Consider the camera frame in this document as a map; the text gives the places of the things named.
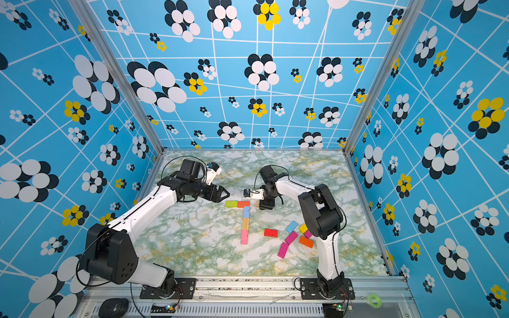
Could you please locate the green block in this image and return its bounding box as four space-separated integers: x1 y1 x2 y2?
225 201 238 208

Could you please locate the orange-red block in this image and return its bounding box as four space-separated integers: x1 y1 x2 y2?
237 201 251 208

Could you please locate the red block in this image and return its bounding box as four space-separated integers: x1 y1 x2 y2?
264 229 279 238

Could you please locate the pink block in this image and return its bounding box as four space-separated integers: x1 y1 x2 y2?
241 230 249 245

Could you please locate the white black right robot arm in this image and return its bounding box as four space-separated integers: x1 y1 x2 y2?
251 165 347 298

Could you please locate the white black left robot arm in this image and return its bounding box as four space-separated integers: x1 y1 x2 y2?
76 156 229 295

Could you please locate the small light blue block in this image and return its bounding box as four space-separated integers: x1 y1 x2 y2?
286 221 299 234

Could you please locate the magenta block middle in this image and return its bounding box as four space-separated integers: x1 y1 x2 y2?
284 231 298 245

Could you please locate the yellow block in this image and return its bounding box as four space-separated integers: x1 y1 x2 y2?
299 224 308 234

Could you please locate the orange block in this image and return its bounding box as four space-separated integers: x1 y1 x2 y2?
299 236 314 249

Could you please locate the magenta block lower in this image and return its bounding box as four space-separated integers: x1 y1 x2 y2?
277 242 289 259

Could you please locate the green tape roll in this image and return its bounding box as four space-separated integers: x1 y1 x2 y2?
367 294 383 309

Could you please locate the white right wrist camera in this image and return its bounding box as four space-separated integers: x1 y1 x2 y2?
243 189 264 200

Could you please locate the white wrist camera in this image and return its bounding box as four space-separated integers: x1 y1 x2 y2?
205 162 222 186
243 189 264 200

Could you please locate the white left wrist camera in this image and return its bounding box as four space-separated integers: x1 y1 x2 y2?
205 162 222 186

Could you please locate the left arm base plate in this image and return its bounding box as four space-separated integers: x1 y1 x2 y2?
139 278 197 300

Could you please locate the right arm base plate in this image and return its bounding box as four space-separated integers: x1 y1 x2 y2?
297 277 356 302

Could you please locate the aluminium frame post left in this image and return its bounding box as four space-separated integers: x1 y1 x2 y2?
69 1 164 156

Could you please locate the aluminium frame post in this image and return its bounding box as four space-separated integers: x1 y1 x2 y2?
344 0 425 156
69 1 164 156

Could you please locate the aluminium frame post right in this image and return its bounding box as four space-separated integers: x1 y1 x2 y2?
344 0 425 156

